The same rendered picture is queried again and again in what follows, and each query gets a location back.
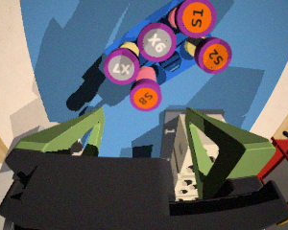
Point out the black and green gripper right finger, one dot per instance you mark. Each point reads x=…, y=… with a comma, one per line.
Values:
x=241, y=153

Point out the blue sample rack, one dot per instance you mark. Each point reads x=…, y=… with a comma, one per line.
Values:
x=179, y=57

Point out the blue bench mat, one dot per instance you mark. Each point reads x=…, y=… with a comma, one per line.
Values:
x=66, y=41

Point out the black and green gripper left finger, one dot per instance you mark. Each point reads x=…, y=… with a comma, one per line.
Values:
x=59, y=139

